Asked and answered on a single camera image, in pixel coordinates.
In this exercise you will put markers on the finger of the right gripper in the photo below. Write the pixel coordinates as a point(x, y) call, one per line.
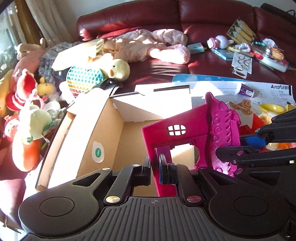
point(281, 130)
point(246, 156)

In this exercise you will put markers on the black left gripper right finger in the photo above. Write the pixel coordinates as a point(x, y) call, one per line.
point(180, 176)

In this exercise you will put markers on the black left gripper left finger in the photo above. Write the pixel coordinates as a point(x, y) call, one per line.
point(126, 180)

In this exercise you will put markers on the magenta toy house wall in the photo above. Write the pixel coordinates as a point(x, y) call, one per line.
point(207, 127)

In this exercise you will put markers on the yellow plastic ring bowl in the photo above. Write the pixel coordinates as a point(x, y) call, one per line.
point(272, 108)

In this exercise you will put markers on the white instruction sheet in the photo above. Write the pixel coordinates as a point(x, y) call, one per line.
point(245, 97)

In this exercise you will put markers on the purple white small tube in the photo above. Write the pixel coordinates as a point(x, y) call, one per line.
point(245, 90)

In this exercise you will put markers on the pink white plush toy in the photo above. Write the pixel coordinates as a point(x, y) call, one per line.
point(219, 42)

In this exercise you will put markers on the yellow duck plush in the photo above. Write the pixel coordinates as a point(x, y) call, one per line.
point(117, 69)

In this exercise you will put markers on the rainbow heart pop toy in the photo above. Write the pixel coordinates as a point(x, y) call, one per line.
point(80, 80)

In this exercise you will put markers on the carrot plush toy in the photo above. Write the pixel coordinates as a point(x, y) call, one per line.
point(27, 141)

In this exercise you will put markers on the teal small box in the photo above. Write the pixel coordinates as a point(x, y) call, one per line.
point(196, 48)

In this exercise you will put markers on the red white plush toy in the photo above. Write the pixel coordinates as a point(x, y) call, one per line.
point(26, 90)

